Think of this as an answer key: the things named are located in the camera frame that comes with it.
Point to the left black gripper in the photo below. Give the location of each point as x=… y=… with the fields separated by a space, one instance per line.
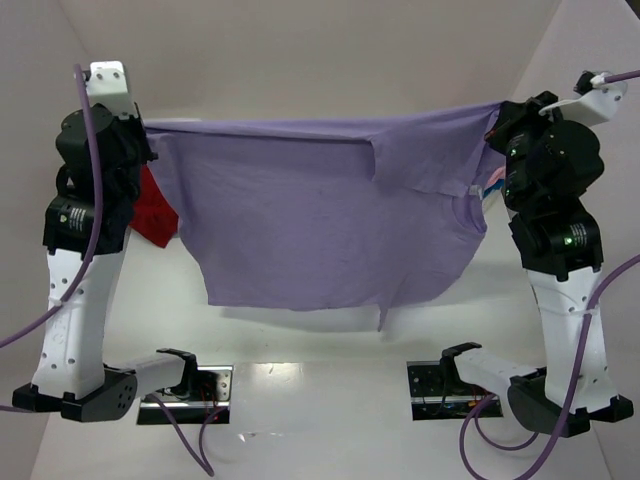
x=138 y=145

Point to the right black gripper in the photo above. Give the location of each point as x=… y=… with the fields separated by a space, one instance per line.
x=505 y=126

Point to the purple t shirt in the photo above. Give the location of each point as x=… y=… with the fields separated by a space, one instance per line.
x=319 y=214

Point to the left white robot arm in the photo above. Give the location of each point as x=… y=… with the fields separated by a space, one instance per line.
x=85 y=233

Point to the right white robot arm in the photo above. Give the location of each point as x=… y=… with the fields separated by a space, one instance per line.
x=559 y=243

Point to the pink folded t shirt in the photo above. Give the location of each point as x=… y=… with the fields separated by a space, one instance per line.
x=497 y=176

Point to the blue folded t shirt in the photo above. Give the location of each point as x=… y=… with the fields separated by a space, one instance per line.
x=492 y=190

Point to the red t shirt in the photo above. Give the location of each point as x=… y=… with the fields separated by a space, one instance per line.
x=154 y=219

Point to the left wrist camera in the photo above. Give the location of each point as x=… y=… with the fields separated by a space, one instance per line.
x=108 y=85

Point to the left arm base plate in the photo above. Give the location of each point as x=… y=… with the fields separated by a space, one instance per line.
x=212 y=391

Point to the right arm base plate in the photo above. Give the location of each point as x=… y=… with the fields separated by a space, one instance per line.
x=431 y=399

